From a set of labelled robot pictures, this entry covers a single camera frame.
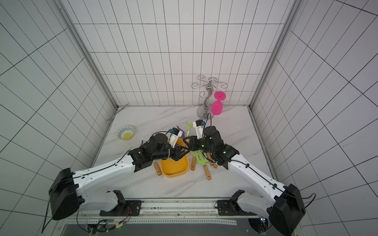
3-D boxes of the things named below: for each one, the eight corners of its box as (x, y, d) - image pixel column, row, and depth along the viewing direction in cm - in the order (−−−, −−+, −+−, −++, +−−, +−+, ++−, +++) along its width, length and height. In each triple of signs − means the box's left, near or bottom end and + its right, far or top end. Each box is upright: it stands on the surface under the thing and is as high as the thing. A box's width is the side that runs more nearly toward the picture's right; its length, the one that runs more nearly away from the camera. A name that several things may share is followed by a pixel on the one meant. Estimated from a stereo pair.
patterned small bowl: (118, 139, 102) (115, 135, 98) (122, 129, 108) (119, 125, 104) (133, 139, 102) (130, 135, 98) (136, 129, 108) (134, 125, 104)
